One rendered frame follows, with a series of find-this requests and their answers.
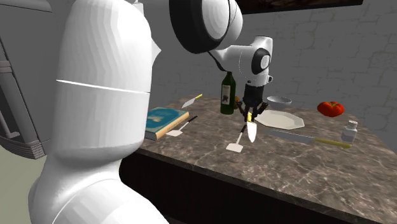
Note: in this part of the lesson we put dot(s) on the white bowl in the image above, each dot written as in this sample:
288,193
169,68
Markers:
278,102

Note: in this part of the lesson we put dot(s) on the grey refrigerator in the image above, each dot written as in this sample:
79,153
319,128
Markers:
18,77

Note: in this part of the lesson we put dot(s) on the teal book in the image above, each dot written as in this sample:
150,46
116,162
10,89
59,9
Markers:
162,119

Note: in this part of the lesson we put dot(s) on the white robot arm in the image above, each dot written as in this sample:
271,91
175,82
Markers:
102,102

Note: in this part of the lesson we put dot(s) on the dark wall picture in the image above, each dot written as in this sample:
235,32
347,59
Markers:
297,4

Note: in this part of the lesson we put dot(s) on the white salt shaker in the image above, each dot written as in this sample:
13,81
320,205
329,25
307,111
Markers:
349,133

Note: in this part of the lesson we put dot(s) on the red tomato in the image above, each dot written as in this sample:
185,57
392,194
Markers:
330,109

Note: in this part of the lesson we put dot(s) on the small yellow object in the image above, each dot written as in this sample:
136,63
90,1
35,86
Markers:
237,101

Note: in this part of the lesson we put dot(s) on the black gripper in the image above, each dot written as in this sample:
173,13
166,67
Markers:
253,94

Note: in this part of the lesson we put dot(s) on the white plate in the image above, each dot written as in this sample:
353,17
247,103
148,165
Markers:
279,119

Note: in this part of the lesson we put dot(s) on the green wine bottle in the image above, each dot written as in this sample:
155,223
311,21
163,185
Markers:
228,93

